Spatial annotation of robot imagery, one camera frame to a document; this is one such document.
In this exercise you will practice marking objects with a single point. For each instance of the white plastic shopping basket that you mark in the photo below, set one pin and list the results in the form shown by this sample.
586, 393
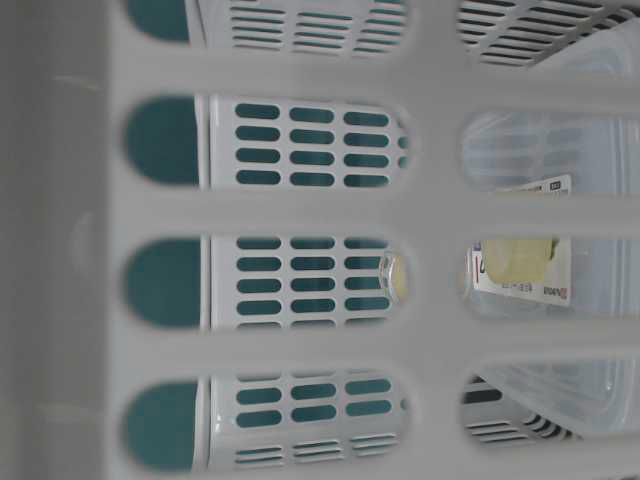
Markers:
73, 211

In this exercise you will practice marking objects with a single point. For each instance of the cellophane tape roll in packaging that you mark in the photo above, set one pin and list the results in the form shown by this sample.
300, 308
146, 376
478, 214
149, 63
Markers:
531, 268

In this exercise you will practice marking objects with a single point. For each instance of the clear plastic food container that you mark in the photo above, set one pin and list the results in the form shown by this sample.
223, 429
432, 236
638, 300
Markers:
559, 154

